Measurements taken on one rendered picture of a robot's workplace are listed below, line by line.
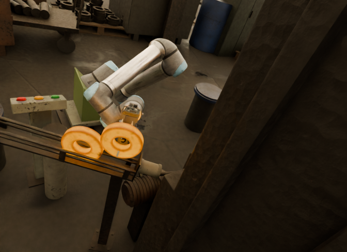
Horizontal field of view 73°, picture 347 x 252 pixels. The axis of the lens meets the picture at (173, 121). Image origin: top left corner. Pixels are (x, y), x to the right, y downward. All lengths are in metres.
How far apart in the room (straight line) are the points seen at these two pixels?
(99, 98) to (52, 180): 0.60
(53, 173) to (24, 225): 0.32
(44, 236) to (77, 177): 0.41
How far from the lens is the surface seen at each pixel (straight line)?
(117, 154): 0.91
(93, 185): 1.71
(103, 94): 1.14
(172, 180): 0.69
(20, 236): 1.58
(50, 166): 1.42
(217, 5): 4.44
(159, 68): 1.54
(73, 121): 1.98
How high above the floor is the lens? 1.39
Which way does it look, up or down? 36 degrees down
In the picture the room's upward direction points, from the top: 20 degrees clockwise
